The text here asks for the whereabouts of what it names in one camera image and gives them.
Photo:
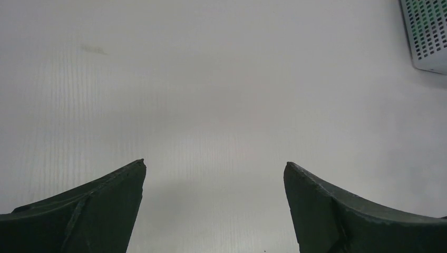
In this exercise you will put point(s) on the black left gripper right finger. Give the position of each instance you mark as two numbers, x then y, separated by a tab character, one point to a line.
327	218

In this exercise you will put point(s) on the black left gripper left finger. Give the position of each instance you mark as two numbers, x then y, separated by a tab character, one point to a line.
97	216

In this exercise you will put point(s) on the white perforated laundry basket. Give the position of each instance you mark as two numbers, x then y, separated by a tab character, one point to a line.
425	24

